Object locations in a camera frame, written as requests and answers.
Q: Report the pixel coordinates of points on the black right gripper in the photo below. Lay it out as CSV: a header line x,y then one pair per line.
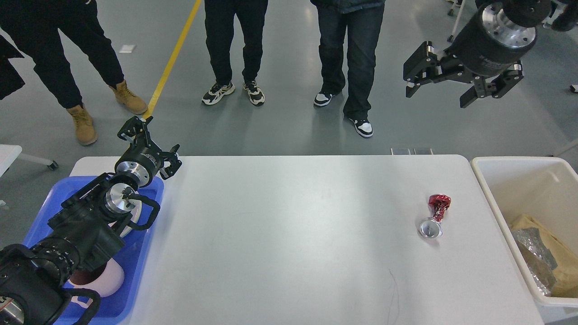
x,y
491,43

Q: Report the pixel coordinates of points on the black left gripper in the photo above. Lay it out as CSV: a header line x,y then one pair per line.
x,y
142,158

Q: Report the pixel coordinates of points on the pink plate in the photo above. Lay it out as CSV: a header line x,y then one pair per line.
x,y
135,215

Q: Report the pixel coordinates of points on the pink mug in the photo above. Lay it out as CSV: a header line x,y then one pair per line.
x,y
104,280

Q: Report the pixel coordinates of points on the crushed red soda can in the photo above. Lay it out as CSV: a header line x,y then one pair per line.
x,y
430,227

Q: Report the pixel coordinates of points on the foil tray with brown paper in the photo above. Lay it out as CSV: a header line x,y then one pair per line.
x,y
539,259

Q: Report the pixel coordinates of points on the brown paper bag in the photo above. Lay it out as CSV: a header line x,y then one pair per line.
x,y
567,271

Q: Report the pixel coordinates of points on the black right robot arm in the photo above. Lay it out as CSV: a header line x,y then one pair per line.
x,y
486,54

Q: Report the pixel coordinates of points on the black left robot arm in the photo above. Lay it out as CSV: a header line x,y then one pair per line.
x,y
86,233

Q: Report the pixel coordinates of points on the white office chair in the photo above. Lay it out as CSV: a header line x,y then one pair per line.
x,y
463,11

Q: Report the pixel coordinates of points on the floor outlet plates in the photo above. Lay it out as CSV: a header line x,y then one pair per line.
x,y
412,151

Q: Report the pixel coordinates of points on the person in dark jeans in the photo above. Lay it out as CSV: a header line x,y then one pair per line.
x,y
349,33

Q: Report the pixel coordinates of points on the white plastic bin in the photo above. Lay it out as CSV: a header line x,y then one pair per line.
x,y
544,188

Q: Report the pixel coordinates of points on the white side table left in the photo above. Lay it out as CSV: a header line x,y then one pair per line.
x,y
10,153

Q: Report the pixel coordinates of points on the person in tan boots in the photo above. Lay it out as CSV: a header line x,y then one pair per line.
x,y
36,26

